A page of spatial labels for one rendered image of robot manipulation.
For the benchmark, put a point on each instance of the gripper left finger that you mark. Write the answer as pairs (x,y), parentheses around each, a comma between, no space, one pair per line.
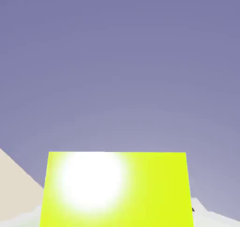
(31,219)

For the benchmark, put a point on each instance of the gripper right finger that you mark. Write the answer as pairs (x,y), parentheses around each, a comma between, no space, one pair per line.
(204,219)

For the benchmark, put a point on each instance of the small yellow cube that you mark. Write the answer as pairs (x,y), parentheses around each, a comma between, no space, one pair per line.
(153,193)

